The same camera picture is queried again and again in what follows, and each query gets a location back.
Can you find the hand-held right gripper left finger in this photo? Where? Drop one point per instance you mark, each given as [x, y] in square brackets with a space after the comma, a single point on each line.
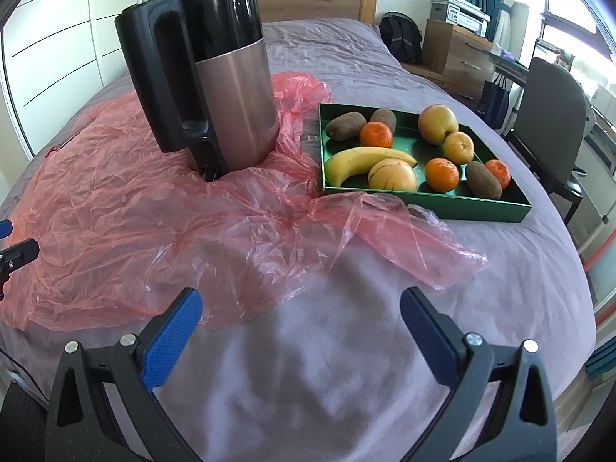
[173, 341]

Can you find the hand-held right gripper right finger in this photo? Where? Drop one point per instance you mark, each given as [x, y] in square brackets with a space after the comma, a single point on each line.
[428, 341]

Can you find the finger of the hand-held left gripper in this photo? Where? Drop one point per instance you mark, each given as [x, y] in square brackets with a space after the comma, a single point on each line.
[4, 228]
[19, 252]

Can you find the green tray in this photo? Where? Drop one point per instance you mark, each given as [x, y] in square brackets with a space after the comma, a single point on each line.
[433, 208]

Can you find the orange tangerine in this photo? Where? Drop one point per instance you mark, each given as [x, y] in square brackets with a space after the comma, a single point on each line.
[376, 134]
[500, 173]
[442, 174]

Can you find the yellow striped fruit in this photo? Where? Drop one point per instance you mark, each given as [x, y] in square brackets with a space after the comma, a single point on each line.
[392, 177]

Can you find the brown kiwi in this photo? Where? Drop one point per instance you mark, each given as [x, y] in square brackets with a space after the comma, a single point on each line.
[482, 180]
[383, 119]
[345, 126]

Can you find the yellow banana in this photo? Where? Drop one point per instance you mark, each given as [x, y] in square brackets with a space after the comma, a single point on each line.
[356, 162]

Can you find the small yellow apple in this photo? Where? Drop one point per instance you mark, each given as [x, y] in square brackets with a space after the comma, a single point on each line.
[458, 147]

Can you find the large red-green apple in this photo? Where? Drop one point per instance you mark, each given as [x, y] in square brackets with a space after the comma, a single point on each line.
[437, 124]

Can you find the black and steel electric kettle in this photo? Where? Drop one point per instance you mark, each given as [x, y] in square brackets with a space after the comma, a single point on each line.
[231, 106]

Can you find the pink plastic sheet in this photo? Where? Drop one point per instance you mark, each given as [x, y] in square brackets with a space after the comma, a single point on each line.
[144, 226]

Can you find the white wardrobe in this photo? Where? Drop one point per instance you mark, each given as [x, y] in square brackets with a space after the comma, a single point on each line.
[57, 33]

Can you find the dark blue bag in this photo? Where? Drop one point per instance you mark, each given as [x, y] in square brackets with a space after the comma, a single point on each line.
[493, 103]

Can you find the grey chair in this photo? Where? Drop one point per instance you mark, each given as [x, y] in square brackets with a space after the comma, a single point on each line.
[553, 106]

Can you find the low wooden nightstand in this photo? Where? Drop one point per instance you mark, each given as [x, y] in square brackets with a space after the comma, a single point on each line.
[423, 73]

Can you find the wooden dresser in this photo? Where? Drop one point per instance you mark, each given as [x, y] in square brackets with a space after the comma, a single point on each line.
[457, 57]

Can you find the glass desk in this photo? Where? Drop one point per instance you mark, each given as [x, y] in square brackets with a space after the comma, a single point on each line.
[510, 65]

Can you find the black backpack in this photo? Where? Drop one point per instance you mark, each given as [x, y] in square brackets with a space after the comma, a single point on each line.
[402, 38]

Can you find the white printer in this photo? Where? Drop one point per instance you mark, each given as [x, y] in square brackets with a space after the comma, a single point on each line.
[469, 19]

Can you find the wooden headboard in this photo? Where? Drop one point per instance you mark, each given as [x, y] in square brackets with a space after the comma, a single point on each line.
[313, 2]

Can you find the window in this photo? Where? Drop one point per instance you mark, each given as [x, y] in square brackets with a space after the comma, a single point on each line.
[572, 5]

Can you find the orange metal frame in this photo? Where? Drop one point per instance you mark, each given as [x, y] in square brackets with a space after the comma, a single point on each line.
[599, 288]

